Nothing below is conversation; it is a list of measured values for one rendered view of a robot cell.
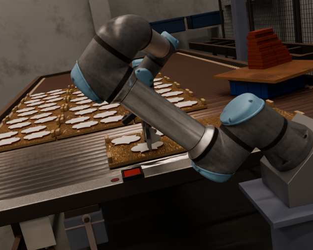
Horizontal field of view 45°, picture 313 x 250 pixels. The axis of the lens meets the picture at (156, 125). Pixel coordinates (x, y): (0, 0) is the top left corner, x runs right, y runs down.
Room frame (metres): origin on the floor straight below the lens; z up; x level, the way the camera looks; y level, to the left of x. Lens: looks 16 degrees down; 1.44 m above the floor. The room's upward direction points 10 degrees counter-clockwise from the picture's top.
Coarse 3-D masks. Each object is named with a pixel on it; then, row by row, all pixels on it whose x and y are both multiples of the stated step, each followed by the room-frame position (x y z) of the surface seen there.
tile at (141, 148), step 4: (140, 144) 1.51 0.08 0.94; (144, 144) 1.50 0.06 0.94; (152, 144) 1.48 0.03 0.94; (156, 144) 1.47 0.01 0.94; (160, 144) 1.46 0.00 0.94; (132, 148) 1.47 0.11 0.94; (136, 148) 1.46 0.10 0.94; (140, 148) 1.46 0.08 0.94; (144, 148) 1.45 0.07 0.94; (148, 148) 1.44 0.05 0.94; (152, 148) 1.43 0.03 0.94; (156, 148) 1.42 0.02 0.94; (136, 152) 1.44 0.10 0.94; (144, 152) 1.42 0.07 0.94
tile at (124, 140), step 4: (124, 136) 1.66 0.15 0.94; (128, 136) 1.65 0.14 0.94; (132, 136) 1.64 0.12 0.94; (136, 136) 1.63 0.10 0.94; (112, 140) 1.64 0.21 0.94; (116, 140) 1.62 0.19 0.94; (120, 140) 1.61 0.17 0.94; (124, 140) 1.60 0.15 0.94; (128, 140) 1.59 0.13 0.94; (132, 140) 1.58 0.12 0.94; (136, 140) 1.58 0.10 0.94; (116, 144) 1.57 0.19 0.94; (120, 144) 1.57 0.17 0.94; (124, 144) 1.57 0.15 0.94; (128, 144) 1.55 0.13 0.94
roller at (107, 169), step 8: (184, 152) 1.40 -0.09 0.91; (152, 160) 1.38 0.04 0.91; (104, 168) 1.37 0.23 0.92; (112, 168) 1.36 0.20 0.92; (120, 168) 1.36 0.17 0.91; (72, 176) 1.35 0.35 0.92; (80, 176) 1.35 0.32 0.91; (32, 184) 1.34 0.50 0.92; (40, 184) 1.33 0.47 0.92; (48, 184) 1.33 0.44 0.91; (0, 192) 1.31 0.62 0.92; (8, 192) 1.31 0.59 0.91
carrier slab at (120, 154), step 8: (120, 136) 1.70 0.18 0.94; (112, 144) 1.60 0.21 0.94; (136, 144) 1.54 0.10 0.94; (168, 144) 1.47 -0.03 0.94; (176, 144) 1.45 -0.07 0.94; (112, 152) 1.49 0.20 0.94; (120, 152) 1.48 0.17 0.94; (128, 152) 1.46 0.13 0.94; (152, 152) 1.41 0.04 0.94; (160, 152) 1.39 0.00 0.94; (168, 152) 1.39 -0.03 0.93; (176, 152) 1.39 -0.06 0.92; (120, 160) 1.38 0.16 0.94; (128, 160) 1.37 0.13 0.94; (136, 160) 1.37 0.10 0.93; (144, 160) 1.37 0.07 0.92
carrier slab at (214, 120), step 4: (276, 108) 1.71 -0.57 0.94; (280, 112) 1.63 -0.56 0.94; (284, 112) 1.62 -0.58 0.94; (216, 116) 1.76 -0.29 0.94; (284, 116) 1.57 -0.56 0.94; (288, 116) 1.56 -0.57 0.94; (292, 116) 1.55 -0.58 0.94; (196, 120) 1.75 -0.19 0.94; (200, 120) 1.74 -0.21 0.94; (204, 120) 1.73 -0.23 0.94; (208, 120) 1.71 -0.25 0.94; (212, 120) 1.70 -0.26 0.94; (216, 120) 1.69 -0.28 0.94; (204, 124) 1.66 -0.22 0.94; (208, 124) 1.65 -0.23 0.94; (212, 124) 1.64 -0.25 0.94; (216, 124) 1.63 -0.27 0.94; (220, 124) 1.62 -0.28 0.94
